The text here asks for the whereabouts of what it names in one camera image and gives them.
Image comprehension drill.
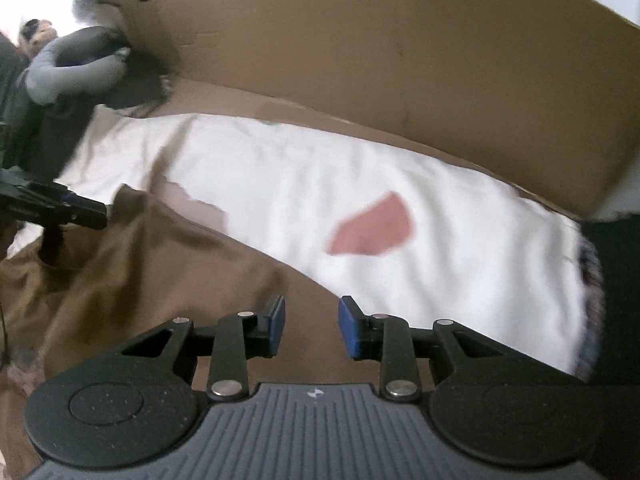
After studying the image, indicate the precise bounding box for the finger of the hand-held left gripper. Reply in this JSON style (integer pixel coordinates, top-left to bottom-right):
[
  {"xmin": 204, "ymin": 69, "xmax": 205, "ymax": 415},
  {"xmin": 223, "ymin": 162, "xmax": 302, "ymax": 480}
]
[{"xmin": 27, "ymin": 182, "xmax": 108, "ymax": 231}]

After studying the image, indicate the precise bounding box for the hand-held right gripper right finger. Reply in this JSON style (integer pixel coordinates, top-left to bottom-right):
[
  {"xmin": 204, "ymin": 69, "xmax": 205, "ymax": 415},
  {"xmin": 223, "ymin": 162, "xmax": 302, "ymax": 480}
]
[{"xmin": 338, "ymin": 296, "xmax": 541, "ymax": 402}]

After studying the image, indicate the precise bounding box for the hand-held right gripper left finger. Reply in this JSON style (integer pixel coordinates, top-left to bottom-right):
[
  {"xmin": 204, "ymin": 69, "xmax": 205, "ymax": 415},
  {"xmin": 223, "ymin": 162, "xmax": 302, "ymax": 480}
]
[{"xmin": 85, "ymin": 295, "xmax": 287, "ymax": 402}]

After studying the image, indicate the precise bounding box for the brown printed t-shirt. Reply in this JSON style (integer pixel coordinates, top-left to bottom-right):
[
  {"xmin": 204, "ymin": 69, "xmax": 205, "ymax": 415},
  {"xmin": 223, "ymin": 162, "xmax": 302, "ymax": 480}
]
[{"xmin": 0, "ymin": 184, "xmax": 441, "ymax": 461}]

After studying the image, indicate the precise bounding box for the black cloth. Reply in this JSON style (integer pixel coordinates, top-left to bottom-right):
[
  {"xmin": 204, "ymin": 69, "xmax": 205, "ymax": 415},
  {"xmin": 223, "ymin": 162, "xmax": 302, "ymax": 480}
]
[{"xmin": 35, "ymin": 65, "xmax": 173, "ymax": 181}]

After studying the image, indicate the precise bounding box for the cream bear print blanket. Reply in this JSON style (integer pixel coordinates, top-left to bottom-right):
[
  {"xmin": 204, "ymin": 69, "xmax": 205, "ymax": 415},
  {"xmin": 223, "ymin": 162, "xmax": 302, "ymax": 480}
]
[{"xmin": 10, "ymin": 105, "xmax": 601, "ymax": 376}]

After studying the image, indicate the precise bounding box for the grey sleeve garment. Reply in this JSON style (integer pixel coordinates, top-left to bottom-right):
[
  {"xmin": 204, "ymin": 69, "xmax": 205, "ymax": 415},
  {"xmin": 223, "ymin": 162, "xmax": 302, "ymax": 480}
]
[{"xmin": 22, "ymin": 25, "xmax": 132, "ymax": 106}]

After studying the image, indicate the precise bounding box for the brown plush doll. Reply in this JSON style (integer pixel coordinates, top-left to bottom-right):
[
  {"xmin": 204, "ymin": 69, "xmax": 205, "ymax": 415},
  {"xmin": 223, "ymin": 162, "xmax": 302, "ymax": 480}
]
[{"xmin": 20, "ymin": 17, "xmax": 56, "ymax": 56}]

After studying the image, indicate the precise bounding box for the flattened cardboard sheet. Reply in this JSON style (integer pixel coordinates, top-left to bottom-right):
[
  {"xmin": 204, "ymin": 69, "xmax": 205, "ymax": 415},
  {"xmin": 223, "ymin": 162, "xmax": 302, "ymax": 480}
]
[{"xmin": 95, "ymin": 0, "xmax": 640, "ymax": 221}]

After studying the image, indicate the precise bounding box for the black garment with patterned trim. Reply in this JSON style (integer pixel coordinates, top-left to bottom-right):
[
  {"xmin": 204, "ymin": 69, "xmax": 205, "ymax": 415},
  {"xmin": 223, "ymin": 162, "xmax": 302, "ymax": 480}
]
[{"xmin": 580, "ymin": 215, "xmax": 640, "ymax": 386}]

